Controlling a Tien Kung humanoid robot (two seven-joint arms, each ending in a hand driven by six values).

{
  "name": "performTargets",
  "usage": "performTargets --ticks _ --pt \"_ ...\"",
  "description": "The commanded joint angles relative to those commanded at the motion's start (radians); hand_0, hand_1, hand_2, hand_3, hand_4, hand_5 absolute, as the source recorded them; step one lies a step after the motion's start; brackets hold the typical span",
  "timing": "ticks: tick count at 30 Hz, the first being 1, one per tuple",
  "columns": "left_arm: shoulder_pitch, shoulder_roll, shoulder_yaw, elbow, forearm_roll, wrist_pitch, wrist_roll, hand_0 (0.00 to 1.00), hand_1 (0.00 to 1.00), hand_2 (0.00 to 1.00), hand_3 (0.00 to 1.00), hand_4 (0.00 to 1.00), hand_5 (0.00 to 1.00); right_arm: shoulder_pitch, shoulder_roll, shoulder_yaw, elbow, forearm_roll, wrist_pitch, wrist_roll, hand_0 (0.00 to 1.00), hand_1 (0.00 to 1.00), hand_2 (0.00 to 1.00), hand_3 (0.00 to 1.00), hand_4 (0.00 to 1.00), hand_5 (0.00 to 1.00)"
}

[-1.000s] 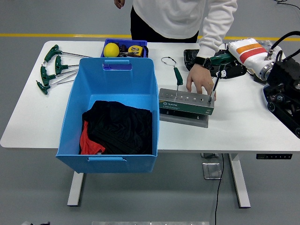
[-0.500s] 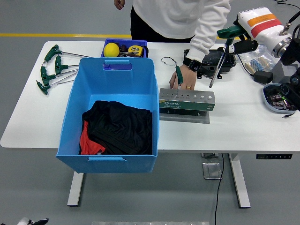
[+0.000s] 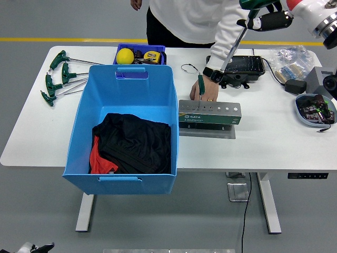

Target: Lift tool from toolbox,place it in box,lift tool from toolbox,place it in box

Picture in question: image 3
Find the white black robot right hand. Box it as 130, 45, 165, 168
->
236, 0, 329, 34

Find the person's left hand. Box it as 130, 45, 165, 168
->
189, 75, 220, 102

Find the black white robot left hand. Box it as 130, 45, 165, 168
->
14, 241, 55, 253

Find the slim green handle hex wrench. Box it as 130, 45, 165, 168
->
197, 74, 206, 110

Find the metal green tool rack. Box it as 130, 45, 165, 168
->
178, 99, 242, 140

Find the large green T-handle hex wrench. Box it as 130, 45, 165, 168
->
220, 0, 280, 72

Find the grey box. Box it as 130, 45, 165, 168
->
305, 66, 333, 95

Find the large light blue plastic box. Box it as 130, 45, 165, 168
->
62, 64, 180, 196

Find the black wrist watch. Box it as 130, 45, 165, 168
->
202, 67, 224, 84

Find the small dark blue bin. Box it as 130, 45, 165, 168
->
113, 43, 167, 66

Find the black device case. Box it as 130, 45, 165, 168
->
206, 54, 265, 90

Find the clear plastic parts bag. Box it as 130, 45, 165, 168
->
268, 45, 318, 82

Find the person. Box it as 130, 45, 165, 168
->
130, 0, 255, 103

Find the yellow ball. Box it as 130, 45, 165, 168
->
116, 48, 135, 65

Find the yellow tape measure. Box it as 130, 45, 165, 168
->
143, 51, 161, 64

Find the white table leg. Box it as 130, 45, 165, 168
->
256, 172, 282, 235
75, 193, 95, 232

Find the black power adapter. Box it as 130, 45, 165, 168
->
284, 79, 308, 93

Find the black cloth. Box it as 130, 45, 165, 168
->
91, 112, 172, 174

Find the pale blue parts bowl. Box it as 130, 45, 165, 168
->
294, 94, 336, 129

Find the red cloth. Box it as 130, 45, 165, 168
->
89, 135, 119, 174

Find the metal floor plate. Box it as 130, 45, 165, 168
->
227, 182, 250, 202

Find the black table control panel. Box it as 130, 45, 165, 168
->
288, 172, 329, 180

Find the thin wire loop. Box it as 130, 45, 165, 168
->
181, 63, 200, 75

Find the black adapter cord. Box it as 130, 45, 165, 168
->
252, 48, 288, 85

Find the black floor cable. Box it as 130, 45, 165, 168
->
241, 172, 252, 253

